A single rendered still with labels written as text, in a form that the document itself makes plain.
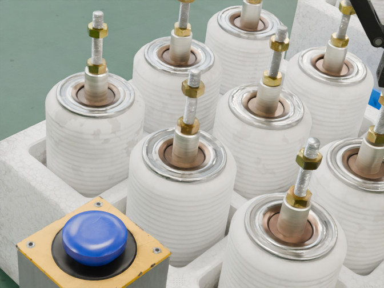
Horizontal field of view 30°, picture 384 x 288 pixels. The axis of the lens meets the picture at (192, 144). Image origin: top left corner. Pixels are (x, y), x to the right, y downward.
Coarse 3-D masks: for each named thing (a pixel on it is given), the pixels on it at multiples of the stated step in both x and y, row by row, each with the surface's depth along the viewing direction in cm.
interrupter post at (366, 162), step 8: (368, 144) 63; (376, 144) 63; (360, 152) 64; (368, 152) 63; (376, 152) 63; (360, 160) 64; (368, 160) 63; (376, 160) 63; (360, 168) 64; (368, 168) 64; (376, 168) 64
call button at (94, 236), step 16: (80, 224) 44; (96, 224) 45; (112, 224) 45; (64, 240) 44; (80, 240) 43; (96, 240) 44; (112, 240) 44; (80, 256) 43; (96, 256) 43; (112, 256) 43
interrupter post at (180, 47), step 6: (174, 36) 74; (180, 36) 74; (186, 36) 74; (174, 42) 74; (180, 42) 74; (186, 42) 74; (174, 48) 75; (180, 48) 74; (186, 48) 75; (174, 54) 75; (180, 54) 75; (186, 54) 75; (174, 60) 75; (180, 60) 75; (186, 60) 76
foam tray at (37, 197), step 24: (0, 144) 73; (24, 144) 73; (0, 168) 72; (24, 168) 70; (0, 192) 75; (24, 192) 71; (48, 192) 68; (72, 192) 68; (120, 192) 69; (0, 216) 77; (24, 216) 73; (48, 216) 69; (0, 240) 80; (0, 264) 83; (192, 264) 63; (216, 264) 63
